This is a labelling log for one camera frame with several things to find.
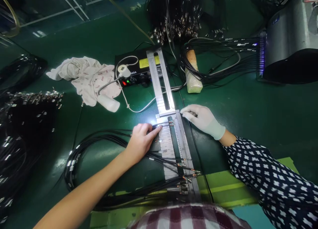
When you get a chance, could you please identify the person's left hand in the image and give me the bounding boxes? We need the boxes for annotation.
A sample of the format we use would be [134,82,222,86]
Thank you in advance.
[124,123,163,164]

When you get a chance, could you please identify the person's right hand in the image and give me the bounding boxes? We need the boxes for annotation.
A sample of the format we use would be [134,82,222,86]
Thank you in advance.
[180,104,226,141]

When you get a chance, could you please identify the person's right fingers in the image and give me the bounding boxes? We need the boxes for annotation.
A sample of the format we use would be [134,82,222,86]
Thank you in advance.
[180,105,200,122]

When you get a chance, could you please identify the person's left thumb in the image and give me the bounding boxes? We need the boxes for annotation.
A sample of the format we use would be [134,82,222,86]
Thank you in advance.
[147,126,163,142]

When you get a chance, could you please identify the person's left fingers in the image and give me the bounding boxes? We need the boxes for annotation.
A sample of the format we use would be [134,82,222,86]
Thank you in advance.
[133,123,154,132]

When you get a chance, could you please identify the loop of black cables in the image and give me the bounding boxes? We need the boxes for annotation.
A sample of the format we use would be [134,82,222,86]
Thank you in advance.
[64,123,201,211]

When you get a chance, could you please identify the plastic wrapped yellowish roll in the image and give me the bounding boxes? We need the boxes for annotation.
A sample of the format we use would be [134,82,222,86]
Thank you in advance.
[185,49,204,94]

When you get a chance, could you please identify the white gooseneck lamp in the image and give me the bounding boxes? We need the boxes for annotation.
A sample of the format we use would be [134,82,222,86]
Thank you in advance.
[97,76,121,113]

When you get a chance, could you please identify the small white round device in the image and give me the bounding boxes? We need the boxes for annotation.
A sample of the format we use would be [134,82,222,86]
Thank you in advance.
[116,65,131,78]

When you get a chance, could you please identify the black controller box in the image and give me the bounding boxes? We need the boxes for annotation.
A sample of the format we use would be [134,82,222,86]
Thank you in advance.
[114,49,170,89]

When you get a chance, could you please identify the white printed cloth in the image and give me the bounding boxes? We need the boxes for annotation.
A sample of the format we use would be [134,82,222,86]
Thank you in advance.
[46,56,123,107]

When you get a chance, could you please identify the yellow-green mat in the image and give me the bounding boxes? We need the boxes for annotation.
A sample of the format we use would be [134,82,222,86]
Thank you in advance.
[89,157,300,229]

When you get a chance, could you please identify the person's body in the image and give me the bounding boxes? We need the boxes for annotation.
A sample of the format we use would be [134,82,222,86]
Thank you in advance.
[126,202,252,229]

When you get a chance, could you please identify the blue sheet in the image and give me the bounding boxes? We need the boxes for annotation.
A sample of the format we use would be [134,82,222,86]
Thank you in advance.
[230,204,270,229]

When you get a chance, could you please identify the grey metal machine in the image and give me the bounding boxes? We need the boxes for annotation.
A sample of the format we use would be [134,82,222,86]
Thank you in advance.
[256,0,318,85]

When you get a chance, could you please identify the white power cable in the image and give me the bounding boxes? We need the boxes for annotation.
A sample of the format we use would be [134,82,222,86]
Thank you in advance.
[119,56,160,113]

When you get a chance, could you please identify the long metal jig rail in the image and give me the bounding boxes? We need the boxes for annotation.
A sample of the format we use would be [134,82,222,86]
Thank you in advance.
[146,46,202,205]

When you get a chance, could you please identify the thin black cable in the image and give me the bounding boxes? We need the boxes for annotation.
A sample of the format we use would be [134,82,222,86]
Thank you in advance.
[179,88,215,203]

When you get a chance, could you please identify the black cables plugged in machine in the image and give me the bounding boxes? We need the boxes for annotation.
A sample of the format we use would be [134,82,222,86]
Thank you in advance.
[183,36,264,87]

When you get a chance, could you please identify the hanging bundle of black cables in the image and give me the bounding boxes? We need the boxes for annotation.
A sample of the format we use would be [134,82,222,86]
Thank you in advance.
[146,0,230,46]

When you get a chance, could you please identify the large pile of black cables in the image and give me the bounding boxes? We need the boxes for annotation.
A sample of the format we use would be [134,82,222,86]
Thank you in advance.
[0,89,66,225]

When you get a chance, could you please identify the flat bundle of black cables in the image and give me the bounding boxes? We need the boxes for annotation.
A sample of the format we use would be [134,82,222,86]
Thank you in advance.
[0,53,48,91]

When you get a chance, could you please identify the metal frame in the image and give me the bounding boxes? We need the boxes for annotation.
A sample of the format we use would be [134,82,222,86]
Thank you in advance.
[19,0,130,29]

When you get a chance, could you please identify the yellowish hose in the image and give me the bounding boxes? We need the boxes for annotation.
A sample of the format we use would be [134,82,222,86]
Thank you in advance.
[0,0,21,38]

